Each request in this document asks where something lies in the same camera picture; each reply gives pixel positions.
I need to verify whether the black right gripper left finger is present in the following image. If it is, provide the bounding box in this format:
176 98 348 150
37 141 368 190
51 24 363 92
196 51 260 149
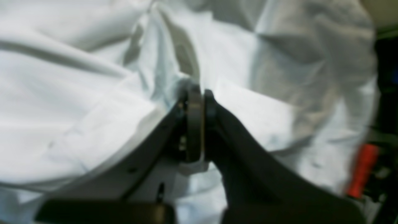
35 84 204 224

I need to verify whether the white t-shirt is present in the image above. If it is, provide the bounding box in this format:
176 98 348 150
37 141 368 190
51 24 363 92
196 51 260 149
1 0 376 224

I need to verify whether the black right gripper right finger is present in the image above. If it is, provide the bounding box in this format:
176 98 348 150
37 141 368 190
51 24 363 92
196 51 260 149
204 90 365 224

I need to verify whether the orange handled screwdriver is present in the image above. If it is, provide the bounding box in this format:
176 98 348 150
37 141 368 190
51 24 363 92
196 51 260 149
346 143 379 199

